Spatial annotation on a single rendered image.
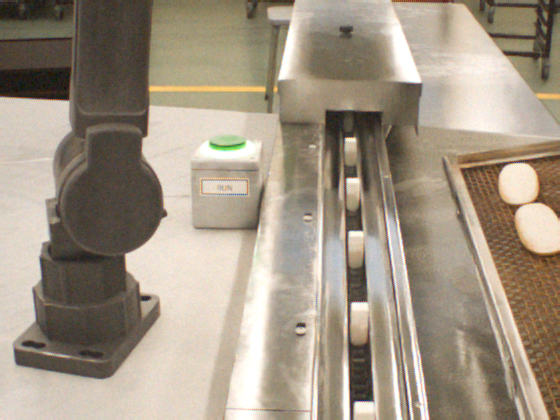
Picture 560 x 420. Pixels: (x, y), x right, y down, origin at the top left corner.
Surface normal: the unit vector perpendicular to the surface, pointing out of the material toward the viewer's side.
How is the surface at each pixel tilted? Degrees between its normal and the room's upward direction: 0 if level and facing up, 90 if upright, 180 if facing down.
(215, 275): 0
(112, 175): 90
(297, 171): 0
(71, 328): 90
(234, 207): 90
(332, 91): 90
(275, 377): 0
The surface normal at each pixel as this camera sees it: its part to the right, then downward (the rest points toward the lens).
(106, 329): 0.50, 0.32
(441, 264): 0.00, -0.93
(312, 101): -0.05, 0.37
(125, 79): 0.34, 0.23
